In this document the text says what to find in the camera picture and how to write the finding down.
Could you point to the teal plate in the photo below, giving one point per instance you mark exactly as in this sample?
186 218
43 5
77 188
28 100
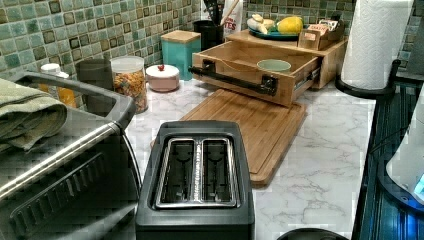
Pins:
274 36

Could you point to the teal canister with wooden lid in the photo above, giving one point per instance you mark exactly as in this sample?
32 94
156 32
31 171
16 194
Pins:
177 49

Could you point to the wooden tea bag box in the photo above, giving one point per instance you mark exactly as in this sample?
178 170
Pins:
321 35

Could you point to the white printed package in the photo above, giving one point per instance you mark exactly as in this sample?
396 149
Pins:
234 22

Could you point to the paper towel roll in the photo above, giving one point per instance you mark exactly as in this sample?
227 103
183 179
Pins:
375 38

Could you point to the stainless toaster oven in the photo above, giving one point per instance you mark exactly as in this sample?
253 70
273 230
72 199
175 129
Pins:
82 183

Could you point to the wooden drawer with black handle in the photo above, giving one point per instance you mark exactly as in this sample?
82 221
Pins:
233 66

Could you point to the jar with orange contents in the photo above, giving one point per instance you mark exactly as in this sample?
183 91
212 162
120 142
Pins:
65 95

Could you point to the green bowl in drawer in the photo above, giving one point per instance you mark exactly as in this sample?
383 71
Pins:
274 65

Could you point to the clear jar of cereal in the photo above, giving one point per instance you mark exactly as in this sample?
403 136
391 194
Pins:
129 79

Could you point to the black two-slot toaster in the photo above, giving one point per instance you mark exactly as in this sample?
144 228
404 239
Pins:
196 184

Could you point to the wooden spoon handle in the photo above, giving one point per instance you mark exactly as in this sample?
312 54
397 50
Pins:
230 10

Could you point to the black paper towel holder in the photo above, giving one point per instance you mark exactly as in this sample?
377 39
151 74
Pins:
374 94

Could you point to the black spatula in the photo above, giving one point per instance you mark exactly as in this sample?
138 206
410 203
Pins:
213 9

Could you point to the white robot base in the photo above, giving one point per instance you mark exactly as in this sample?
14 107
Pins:
403 174

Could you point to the yellow plush lemon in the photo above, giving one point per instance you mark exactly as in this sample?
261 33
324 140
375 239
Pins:
290 25

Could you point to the pink ceramic lidded pot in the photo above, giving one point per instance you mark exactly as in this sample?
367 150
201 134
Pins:
163 78

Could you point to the green folded towel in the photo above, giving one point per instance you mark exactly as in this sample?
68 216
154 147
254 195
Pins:
27 115

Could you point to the wooden drawer cabinet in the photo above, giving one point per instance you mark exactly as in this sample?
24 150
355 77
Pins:
332 56

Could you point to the bamboo cutting board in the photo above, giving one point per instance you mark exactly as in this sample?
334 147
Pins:
267 129

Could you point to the black utensil holder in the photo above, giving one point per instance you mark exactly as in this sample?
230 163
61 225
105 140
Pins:
211 34

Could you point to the cream plush garlic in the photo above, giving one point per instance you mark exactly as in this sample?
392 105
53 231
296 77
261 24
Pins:
258 23

